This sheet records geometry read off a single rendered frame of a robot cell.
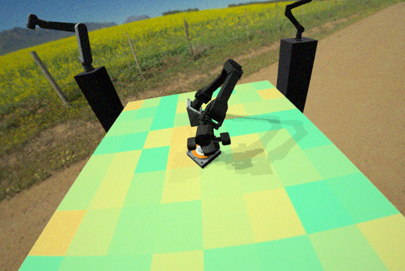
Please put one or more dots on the orange round plate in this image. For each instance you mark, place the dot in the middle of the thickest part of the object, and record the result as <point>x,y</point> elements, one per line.
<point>198,154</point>

